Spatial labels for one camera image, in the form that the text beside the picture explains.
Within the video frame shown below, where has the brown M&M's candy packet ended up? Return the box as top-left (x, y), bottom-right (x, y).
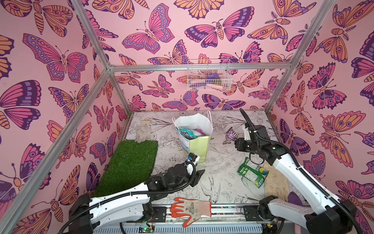
top-left (226, 127), bottom-right (238, 141)

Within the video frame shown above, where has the green snack packet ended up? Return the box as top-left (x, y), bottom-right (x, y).
top-left (237, 157), bottom-right (269, 188)

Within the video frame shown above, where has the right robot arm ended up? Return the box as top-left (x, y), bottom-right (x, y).
top-left (235, 109), bottom-right (363, 234)

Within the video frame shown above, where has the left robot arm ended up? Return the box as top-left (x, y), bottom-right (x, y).
top-left (59, 153), bottom-right (204, 234)

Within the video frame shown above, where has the white paper gift bag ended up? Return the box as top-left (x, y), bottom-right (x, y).
top-left (172, 112), bottom-right (213, 163)

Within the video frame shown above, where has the green artificial grass mat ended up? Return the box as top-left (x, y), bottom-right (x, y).
top-left (93, 140), bottom-right (159, 197)

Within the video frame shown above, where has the red and white work glove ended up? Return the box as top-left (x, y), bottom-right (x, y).
top-left (170, 198), bottom-right (212, 228)

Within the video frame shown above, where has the beige leather glove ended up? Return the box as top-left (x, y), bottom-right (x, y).
top-left (263, 162), bottom-right (290, 201)

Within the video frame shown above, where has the white knit work glove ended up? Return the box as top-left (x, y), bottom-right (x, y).
top-left (135, 121), bottom-right (152, 143)

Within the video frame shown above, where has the pink roll in basket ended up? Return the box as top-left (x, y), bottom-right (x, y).
top-left (205, 83), bottom-right (231, 92)

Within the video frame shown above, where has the purple round object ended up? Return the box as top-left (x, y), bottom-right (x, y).
top-left (288, 192), bottom-right (303, 206)

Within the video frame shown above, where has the purple item in basket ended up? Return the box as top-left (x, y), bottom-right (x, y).
top-left (206, 73), bottom-right (221, 82)

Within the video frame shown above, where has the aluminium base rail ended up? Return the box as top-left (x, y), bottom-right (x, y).
top-left (94, 204), bottom-right (284, 234)

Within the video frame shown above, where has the white wire basket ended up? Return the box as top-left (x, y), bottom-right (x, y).
top-left (186, 58), bottom-right (232, 92)

